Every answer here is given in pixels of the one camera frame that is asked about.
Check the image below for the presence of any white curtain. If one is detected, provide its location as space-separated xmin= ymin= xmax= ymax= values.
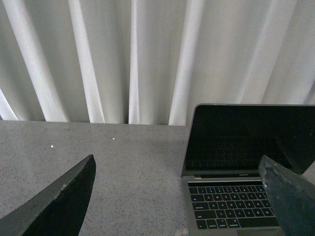
xmin=0 ymin=0 xmax=315 ymax=125

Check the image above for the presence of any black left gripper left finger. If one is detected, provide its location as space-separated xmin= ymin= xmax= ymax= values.
xmin=0 ymin=155 xmax=96 ymax=236

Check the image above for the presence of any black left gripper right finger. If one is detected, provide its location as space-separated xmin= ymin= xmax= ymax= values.
xmin=258 ymin=155 xmax=315 ymax=236

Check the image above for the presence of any grey laptop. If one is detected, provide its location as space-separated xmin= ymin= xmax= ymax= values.
xmin=181 ymin=104 xmax=315 ymax=236

